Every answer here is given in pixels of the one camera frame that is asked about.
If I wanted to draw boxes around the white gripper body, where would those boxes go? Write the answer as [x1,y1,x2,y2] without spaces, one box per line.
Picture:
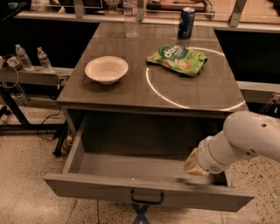
[196,136,230,174]

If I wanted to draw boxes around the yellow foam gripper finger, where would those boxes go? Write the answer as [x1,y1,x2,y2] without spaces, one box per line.
[184,148,209,176]

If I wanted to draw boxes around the grey top drawer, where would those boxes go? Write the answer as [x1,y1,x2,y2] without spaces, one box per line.
[44,112,255,212]

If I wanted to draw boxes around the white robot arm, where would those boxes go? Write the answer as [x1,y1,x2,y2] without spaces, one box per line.
[184,111,280,176]

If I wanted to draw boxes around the grey drawer cabinet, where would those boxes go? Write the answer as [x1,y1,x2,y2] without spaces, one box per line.
[58,23,247,158]

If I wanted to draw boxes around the green snack bag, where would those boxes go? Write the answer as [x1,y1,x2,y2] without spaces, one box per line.
[146,45,207,77]

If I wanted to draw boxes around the white bowl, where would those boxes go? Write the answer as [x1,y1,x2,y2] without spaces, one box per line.
[85,56,129,85]

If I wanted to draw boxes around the blue soda can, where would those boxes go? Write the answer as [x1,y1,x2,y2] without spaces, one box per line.
[178,7,195,39]

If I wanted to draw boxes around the clear water bottle on cabinet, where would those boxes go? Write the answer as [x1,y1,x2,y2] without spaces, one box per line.
[122,0,138,39]

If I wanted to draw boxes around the grey side bench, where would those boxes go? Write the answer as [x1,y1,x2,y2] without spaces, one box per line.
[0,66,73,131]

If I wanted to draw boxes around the right small water bottle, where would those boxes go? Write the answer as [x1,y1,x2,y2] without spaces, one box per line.
[37,47,53,73]

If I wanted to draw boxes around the small water bottle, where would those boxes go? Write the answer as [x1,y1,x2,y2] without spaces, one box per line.
[15,44,33,71]
[37,47,53,73]

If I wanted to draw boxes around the left small water bottle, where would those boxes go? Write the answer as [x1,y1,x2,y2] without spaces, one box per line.
[15,44,33,71]

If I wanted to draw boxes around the grey back shelf rail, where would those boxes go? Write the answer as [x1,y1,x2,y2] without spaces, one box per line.
[17,0,280,32]

